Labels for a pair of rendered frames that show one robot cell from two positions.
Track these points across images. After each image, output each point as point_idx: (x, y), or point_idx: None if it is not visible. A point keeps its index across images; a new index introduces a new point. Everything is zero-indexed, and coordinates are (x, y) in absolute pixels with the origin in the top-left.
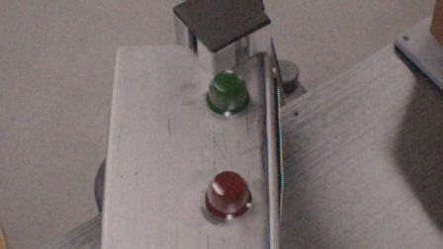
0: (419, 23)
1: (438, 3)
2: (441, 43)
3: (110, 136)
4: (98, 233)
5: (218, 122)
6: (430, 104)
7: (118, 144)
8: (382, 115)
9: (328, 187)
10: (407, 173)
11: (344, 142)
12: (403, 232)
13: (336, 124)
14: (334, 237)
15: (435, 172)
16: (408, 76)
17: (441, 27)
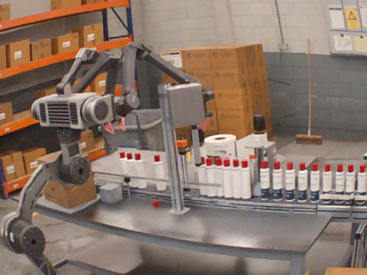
0: (66, 210)
1: (67, 197)
2: (72, 206)
3: (183, 87)
4: (149, 230)
5: (176, 86)
6: (89, 209)
7: (183, 87)
8: (94, 213)
9: (119, 214)
10: (110, 208)
11: (105, 215)
12: (127, 206)
13: (100, 216)
14: (132, 211)
15: (108, 206)
16: (82, 212)
17: (70, 202)
